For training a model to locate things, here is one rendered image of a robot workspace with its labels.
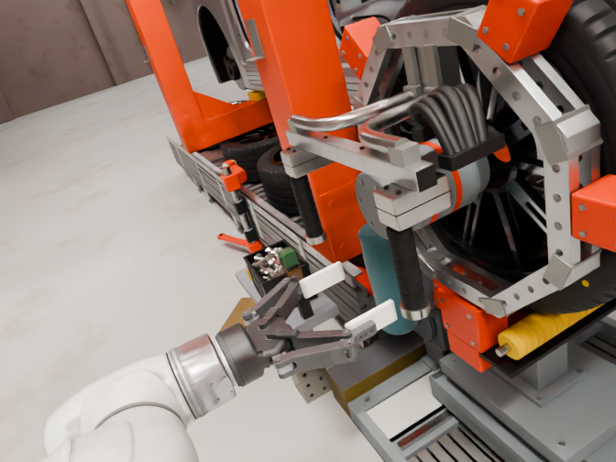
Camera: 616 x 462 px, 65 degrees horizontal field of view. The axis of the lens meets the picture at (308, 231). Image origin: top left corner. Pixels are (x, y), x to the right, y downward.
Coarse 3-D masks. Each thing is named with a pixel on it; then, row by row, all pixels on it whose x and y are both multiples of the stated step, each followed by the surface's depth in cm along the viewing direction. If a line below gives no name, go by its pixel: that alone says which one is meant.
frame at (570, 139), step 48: (384, 48) 86; (480, 48) 68; (384, 96) 102; (528, 96) 63; (576, 96) 63; (576, 144) 61; (432, 240) 109; (576, 240) 67; (480, 288) 93; (528, 288) 79
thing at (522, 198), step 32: (512, 128) 82; (512, 160) 85; (480, 192) 96; (512, 192) 88; (448, 224) 111; (480, 224) 103; (512, 224) 93; (544, 224) 85; (480, 256) 103; (512, 256) 101; (544, 256) 95
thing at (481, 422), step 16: (432, 384) 137; (448, 384) 135; (448, 400) 132; (464, 400) 129; (464, 416) 127; (480, 416) 123; (480, 432) 122; (496, 432) 118; (512, 432) 117; (496, 448) 118; (512, 448) 111; (528, 448) 112; (608, 448) 107
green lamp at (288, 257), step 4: (284, 248) 121; (288, 248) 121; (292, 248) 120; (280, 252) 120; (284, 252) 119; (288, 252) 119; (292, 252) 119; (280, 256) 119; (284, 256) 118; (288, 256) 118; (292, 256) 119; (296, 256) 119; (280, 260) 120; (284, 260) 118; (288, 260) 119; (292, 260) 119; (296, 260) 120; (284, 264) 119; (288, 264) 119; (292, 264) 120; (296, 264) 120; (288, 268) 120
